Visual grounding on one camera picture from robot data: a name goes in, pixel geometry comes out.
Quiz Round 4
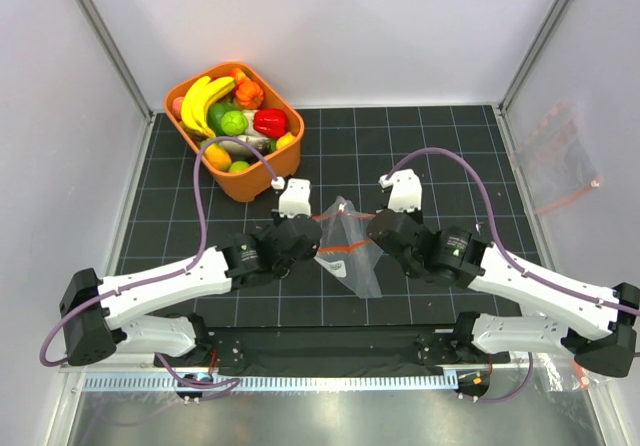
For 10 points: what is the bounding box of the clear zip bag red zipper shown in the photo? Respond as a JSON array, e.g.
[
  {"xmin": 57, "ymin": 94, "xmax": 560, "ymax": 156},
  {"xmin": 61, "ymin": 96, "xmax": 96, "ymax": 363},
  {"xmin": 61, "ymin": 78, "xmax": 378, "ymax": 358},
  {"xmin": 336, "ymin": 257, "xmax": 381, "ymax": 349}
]
[{"xmin": 314, "ymin": 196, "xmax": 383, "ymax": 299}]

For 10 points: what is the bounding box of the light green round fruit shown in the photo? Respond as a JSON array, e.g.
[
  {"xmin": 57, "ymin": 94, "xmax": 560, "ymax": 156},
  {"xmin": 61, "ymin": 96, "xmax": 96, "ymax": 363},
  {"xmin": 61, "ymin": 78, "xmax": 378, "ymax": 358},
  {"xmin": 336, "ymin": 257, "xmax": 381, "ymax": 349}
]
[{"xmin": 220, "ymin": 110, "xmax": 249, "ymax": 136}]

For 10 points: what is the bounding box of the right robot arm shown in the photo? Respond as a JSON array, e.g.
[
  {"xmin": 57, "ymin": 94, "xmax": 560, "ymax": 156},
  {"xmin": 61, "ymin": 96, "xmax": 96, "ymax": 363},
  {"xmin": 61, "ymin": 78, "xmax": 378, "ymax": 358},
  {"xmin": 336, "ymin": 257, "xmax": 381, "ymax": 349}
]
[{"xmin": 366, "ymin": 209, "xmax": 639, "ymax": 378}]

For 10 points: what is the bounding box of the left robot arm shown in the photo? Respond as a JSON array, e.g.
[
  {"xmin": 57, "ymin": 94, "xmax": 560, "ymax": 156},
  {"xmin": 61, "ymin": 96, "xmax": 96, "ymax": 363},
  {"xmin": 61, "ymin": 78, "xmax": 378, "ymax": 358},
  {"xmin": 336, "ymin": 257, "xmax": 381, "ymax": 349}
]
[{"xmin": 59, "ymin": 215, "xmax": 322, "ymax": 366}]

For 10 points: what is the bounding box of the spare zip bags pile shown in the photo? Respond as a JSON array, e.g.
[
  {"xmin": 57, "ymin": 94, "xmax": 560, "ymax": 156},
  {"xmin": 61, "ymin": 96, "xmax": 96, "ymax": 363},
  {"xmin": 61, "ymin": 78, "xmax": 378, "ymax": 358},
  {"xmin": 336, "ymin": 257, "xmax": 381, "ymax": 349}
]
[{"xmin": 534, "ymin": 353, "xmax": 611, "ymax": 393}]

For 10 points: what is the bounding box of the green lime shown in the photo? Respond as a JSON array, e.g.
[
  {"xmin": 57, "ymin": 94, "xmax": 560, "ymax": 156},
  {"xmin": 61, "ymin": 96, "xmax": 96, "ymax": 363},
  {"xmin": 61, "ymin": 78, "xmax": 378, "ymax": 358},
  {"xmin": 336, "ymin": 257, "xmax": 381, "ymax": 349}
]
[{"xmin": 228, "ymin": 161, "xmax": 251, "ymax": 174}]

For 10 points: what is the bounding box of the grey beige fish toy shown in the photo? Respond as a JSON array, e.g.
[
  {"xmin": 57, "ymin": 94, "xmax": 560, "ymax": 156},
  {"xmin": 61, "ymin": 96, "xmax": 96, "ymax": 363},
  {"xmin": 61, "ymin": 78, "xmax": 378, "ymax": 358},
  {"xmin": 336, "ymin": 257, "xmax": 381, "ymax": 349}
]
[{"xmin": 218, "ymin": 135, "xmax": 269, "ymax": 157}]

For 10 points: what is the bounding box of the yellow lemon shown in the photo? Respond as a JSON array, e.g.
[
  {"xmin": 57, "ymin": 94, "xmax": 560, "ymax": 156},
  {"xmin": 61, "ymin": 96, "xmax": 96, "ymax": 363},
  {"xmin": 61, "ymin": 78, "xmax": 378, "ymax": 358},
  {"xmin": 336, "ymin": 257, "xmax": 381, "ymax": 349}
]
[{"xmin": 276, "ymin": 132, "xmax": 296, "ymax": 150}]

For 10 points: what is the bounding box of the orange yellow mango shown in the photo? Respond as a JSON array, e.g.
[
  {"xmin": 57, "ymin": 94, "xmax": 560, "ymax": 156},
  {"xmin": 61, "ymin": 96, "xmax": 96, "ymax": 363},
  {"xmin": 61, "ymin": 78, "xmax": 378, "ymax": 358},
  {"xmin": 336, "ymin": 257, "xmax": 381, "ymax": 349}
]
[{"xmin": 199, "ymin": 141, "xmax": 232, "ymax": 172}]

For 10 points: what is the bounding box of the red bell pepper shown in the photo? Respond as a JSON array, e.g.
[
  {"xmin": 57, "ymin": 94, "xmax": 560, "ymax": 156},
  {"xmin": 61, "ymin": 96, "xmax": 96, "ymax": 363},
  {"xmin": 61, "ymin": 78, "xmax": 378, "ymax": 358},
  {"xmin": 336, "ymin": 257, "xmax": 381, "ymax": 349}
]
[{"xmin": 253, "ymin": 108, "xmax": 288, "ymax": 139}]

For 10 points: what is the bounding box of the green bell pepper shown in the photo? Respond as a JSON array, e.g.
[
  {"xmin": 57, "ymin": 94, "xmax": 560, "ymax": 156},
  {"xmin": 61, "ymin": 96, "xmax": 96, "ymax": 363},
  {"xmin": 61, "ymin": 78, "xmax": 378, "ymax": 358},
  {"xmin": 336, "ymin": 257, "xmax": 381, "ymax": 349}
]
[{"xmin": 207, "ymin": 102, "xmax": 236, "ymax": 136}]

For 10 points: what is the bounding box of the small orange pumpkin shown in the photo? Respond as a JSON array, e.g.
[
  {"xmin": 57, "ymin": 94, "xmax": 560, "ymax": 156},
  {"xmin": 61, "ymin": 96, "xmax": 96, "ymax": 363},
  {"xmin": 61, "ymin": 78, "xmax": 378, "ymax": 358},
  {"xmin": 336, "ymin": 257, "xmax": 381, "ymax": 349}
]
[{"xmin": 235, "ymin": 80, "xmax": 264, "ymax": 110}]

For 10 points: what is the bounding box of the yellow banana bunch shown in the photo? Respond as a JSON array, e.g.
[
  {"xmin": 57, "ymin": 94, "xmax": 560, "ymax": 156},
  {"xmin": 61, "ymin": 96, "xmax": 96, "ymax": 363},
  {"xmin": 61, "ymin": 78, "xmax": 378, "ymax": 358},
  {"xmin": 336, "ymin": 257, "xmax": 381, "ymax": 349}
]
[{"xmin": 181, "ymin": 76, "xmax": 236, "ymax": 138}]

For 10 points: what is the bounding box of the pink peach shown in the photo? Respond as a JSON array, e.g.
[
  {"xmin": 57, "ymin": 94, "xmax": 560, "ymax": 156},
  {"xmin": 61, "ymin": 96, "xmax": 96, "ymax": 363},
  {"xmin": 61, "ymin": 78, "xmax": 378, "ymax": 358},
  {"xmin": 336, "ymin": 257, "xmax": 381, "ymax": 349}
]
[{"xmin": 171, "ymin": 96, "xmax": 184, "ymax": 120}]

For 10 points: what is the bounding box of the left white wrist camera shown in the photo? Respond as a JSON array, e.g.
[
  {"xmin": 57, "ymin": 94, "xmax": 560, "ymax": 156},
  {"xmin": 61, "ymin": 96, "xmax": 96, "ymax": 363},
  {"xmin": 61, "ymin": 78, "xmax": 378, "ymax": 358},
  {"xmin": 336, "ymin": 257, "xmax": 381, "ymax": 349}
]
[{"xmin": 278, "ymin": 178, "xmax": 312, "ymax": 218}]

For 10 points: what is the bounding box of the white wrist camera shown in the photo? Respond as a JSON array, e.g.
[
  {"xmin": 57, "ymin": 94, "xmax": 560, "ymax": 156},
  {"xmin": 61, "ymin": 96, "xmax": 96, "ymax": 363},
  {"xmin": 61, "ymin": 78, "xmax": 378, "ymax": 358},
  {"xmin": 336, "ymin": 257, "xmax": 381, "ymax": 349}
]
[
  {"xmin": 278, "ymin": 178, "xmax": 312, "ymax": 218},
  {"xmin": 378, "ymin": 169, "xmax": 422, "ymax": 214}
]

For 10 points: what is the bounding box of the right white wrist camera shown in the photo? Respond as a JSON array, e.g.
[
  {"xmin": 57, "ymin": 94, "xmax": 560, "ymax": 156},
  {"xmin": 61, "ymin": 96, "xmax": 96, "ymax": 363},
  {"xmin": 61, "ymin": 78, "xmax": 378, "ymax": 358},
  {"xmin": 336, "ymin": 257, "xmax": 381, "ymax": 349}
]
[{"xmin": 378, "ymin": 169, "xmax": 422, "ymax": 214}]

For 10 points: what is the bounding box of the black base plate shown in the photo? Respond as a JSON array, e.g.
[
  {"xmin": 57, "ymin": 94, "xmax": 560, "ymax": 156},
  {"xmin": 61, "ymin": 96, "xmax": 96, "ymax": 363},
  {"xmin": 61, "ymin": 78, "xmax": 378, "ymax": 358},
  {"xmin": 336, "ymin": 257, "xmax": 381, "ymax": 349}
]
[{"xmin": 167, "ymin": 325, "xmax": 509, "ymax": 378}]

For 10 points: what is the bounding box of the slotted cable duct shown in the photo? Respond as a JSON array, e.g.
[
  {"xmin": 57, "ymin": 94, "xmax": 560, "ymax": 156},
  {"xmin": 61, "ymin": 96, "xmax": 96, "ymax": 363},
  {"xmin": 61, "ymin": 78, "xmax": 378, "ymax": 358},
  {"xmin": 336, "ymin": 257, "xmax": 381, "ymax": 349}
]
[{"xmin": 82, "ymin": 371, "xmax": 458, "ymax": 392}]

